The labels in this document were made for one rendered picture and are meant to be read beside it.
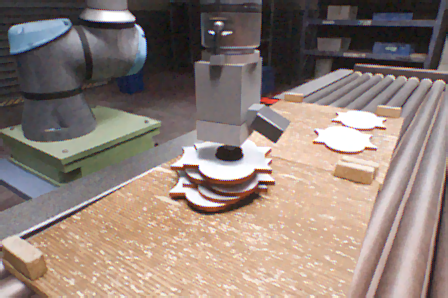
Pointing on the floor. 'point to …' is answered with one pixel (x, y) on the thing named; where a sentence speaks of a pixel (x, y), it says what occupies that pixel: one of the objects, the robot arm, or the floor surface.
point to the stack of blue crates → (131, 83)
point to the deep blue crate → (268, 80)
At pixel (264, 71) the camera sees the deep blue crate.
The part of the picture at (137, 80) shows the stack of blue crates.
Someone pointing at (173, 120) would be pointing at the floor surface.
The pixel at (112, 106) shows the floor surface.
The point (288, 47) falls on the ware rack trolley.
